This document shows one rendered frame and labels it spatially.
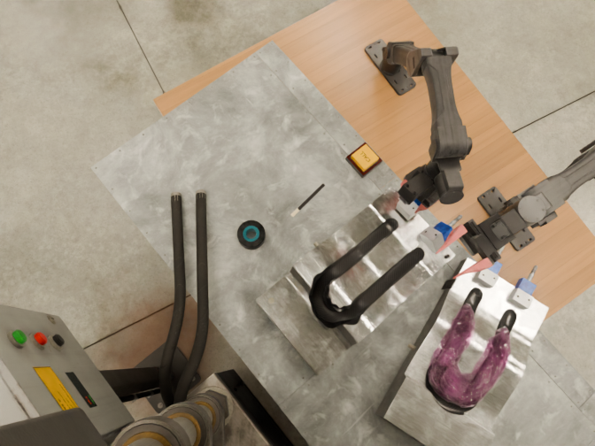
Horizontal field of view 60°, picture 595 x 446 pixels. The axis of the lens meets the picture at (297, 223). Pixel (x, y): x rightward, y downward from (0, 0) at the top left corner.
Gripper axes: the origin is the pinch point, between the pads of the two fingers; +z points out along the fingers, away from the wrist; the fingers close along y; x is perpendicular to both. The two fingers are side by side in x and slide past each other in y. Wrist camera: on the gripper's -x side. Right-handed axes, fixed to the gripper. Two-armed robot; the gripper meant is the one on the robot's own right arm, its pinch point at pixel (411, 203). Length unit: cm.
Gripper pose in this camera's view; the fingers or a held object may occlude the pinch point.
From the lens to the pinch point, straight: 144.1
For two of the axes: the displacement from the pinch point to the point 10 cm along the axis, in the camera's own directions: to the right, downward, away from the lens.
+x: 7.3, -4.6, 5.1
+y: 6.4, 7.2, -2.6
